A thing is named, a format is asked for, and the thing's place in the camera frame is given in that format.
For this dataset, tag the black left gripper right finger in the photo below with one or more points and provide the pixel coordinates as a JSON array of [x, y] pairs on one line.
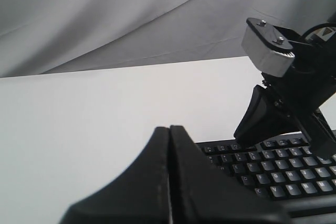
[[201, 193]]

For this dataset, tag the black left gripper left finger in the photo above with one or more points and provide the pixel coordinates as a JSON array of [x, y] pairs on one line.
[[139, 195]]

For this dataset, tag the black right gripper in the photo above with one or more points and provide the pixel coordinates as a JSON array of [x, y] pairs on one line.
[[292, 103]]

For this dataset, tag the black acer keyboard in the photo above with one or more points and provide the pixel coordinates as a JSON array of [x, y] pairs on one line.
[[281, 169]]

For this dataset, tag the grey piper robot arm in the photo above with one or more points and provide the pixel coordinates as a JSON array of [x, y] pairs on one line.
[[279, 168]]

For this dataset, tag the grey backdrop cloth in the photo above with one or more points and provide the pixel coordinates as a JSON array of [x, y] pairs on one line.
[[53, 36]]

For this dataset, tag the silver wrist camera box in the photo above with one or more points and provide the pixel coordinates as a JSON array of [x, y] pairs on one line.
[[268, 49]]

